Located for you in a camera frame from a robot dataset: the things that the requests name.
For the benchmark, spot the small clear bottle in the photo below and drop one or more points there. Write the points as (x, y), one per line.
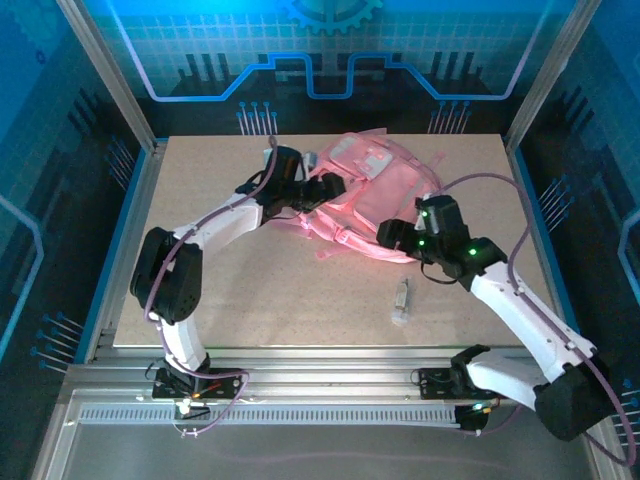
(400, 300)

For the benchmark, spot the pink student backpack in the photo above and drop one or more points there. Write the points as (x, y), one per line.
(380, 200)

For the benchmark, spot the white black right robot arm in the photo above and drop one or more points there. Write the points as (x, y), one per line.
(525, 325)

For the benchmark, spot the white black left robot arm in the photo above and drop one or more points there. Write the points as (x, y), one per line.
(187, 340)

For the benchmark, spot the grey metal front tray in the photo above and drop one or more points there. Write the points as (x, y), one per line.
(320, 450)

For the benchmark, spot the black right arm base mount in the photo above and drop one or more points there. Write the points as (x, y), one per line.
(435, 382)

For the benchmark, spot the aluminium front frame rail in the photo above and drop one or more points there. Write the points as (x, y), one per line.
(325, 372)

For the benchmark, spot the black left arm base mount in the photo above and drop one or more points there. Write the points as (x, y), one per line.
(230, 385)

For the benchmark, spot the aluminium frame post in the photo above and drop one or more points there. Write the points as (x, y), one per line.
(107, 75)
(550, 70)

